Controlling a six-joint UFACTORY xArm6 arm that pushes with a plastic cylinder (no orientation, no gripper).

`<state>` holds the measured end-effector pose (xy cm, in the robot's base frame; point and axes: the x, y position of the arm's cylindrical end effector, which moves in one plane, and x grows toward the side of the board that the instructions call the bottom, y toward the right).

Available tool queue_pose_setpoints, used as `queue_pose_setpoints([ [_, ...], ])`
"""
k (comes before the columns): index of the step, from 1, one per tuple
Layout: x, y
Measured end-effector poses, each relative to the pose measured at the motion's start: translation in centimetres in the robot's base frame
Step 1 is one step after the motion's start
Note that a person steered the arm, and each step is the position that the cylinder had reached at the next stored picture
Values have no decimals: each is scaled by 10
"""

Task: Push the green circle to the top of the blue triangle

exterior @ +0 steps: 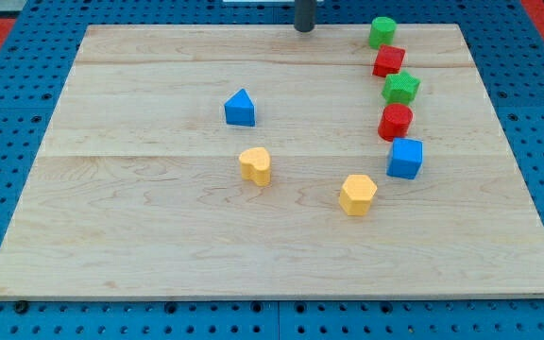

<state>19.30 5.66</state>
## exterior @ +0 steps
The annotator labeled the blue triangle block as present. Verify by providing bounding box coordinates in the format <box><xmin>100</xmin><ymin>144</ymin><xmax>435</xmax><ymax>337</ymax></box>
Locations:
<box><xmin>224</xmin><ymin>88</ymin><xmax>255</xmax><ymax>127</ymax></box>

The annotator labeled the yellow heart block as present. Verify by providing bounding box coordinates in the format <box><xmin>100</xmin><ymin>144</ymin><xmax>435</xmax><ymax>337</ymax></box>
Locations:
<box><xmin>238</xmin><ymin>147</ymin><xmax>271</xmax><ymax>186</ymax></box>

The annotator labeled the light wooden board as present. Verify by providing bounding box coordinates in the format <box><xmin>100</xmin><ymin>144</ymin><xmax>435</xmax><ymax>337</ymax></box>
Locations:
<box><xmin>0</xmin><ymin>24</ymin><xmax>544</xmax><ymax>301</ymax></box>

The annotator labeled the yellow hexagon block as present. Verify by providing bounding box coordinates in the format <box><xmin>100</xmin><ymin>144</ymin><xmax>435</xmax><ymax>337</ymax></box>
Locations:
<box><xmin>338</xmin><ymin>174</ymin><xmax>378</xmax><ymax>216</ymax></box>

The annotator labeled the blue cube block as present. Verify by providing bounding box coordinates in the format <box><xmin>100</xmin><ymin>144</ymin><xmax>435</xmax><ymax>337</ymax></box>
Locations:
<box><xmin>386</xmin><ymin>137</ymin><xmax>423</xmax><ymax>179</ymax></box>

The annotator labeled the red cylinder block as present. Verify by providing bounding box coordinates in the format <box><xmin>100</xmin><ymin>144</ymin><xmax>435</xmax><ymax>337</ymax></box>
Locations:
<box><xmin>378</xmin><ymin>103</ymin><xmax>414</xmax><ymax>142</ymax></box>

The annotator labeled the green star block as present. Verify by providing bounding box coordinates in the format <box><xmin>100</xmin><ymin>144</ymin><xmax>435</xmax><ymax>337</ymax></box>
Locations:
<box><xmin>382</xmin><ymin>71</ymin><xmax>420</xmax><ymax>105</ymax></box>

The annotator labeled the red cube block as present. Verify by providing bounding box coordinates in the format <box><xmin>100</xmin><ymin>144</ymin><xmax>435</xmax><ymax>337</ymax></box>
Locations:
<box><xmin>372</xmin><ymin>44</ymin><xmax>406</xmax><ymax>77</ymax></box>

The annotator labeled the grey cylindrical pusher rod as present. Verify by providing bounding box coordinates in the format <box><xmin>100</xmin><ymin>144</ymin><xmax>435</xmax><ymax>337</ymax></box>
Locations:
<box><xmin>294</xmin><ymin>0</ymin><xmax>317</xmax><ymax>33</ymax></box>

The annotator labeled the green cylinder block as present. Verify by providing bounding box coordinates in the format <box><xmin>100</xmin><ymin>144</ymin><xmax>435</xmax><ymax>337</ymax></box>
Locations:
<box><xmin>368</xmin><ymin>16</ymin><xmax>397</xmax><ymax>49</ymax></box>

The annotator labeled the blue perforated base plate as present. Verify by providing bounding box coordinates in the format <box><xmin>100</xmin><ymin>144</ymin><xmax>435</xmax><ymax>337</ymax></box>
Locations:
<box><xmin>0</xmin><ymin>0</ymin><xmax>544</xmax><ymax>339</ymax></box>

